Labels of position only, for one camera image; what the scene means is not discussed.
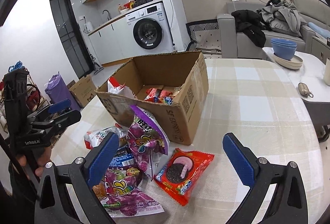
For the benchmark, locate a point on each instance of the beige plate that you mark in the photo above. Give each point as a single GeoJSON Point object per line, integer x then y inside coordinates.
{"type": "Point", "coordinates": [293, 64]}

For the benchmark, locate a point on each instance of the red oreo cookie packet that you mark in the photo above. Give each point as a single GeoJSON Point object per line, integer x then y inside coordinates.
{"type": "Point", "coordinates": [181, 173]}

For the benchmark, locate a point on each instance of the black jacket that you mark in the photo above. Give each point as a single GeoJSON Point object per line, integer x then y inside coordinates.
{"type": "Point", "coordinates": [249, 23]}

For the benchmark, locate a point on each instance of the white red bag in box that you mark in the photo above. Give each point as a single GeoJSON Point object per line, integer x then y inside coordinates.
{"type": "Point", "coordinates": [116, 88]}

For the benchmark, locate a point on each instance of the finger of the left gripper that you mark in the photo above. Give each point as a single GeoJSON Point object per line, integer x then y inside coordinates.
{"type": "Point", "coordinates": [59, 106]}
{"type": "Point", "coordinates": [67, 118]}

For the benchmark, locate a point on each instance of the red white snack bag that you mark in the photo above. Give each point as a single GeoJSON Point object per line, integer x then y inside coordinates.
{"type": "Point", "coordinates": [94, 138]}

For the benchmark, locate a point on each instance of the black glass door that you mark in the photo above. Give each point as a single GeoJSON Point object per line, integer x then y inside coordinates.
{"type": "Point", "coordinates": [71, 37]}

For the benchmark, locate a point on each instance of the brown cardboard box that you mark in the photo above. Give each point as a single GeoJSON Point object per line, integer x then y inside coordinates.
{"type": "Point", "coordinates": [173, 87]}

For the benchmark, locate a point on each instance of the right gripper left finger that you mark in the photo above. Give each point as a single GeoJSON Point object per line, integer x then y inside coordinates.
{"type": "Point", "coordinates": [54, 205]}

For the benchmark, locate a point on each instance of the blue bowl stack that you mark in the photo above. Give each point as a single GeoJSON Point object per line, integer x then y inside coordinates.
{"type": "Point", "coordinates": [283, 48]}

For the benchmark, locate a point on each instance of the grey sofa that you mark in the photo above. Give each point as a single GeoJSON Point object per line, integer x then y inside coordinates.
{"type": "Point", "coordinates": [238, 45]}

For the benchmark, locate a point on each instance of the purple candy bag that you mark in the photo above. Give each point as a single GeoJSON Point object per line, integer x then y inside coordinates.
{"type": "Point", "coordinates": [147, 141]}
{"type": "Point", "coordinates": [124, 198]}

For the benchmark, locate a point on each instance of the blue cookie packet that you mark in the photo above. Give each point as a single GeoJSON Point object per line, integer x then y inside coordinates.
{"type": "Point", "coordinates": [123, 159]}

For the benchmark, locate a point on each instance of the white washing machine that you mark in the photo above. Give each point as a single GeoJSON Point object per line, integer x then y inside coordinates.
{"type": "Point", "coordinates": [149, 30]}

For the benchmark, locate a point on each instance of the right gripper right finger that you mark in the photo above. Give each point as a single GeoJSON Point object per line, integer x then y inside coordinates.
{"type": "Point", "coordinates": [288, 203]}

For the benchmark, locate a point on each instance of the grey hoodie pile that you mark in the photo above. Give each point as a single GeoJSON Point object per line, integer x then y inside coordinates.
{"type": "Point", "coordinates": [283, 17]}

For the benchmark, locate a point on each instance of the light blue pillow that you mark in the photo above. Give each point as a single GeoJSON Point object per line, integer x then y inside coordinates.
{"type": "Point", "coordinates": [321, 31]}

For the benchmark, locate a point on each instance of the white cup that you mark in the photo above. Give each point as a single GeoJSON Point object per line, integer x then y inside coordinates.
{"type": "Point", "coordinates": [326, 76]}

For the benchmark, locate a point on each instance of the person's left hand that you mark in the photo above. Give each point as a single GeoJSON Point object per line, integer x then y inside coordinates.
{"type": "Point", "coordinates": [40, 158]}

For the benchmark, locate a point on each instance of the small cardboard box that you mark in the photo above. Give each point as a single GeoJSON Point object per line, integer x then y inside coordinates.
{"type": "Point", "coordinates": [83, 91]}

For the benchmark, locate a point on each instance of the kitchen faucet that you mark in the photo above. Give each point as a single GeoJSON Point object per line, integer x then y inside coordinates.
{"type": "Point", "coordinates": [106, 14]}

